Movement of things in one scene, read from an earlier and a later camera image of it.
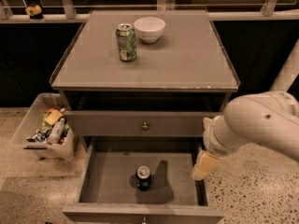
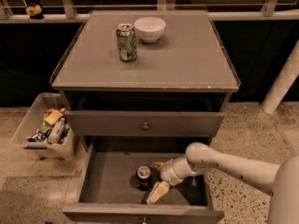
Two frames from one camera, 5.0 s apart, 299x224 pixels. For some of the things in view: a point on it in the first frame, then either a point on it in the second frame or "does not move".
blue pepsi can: x=144 y=178 does not move
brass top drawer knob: x=145 y=126 does not move
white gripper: x=210 y=140 to x=167 y=172
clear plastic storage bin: x=43 y=129 does not move
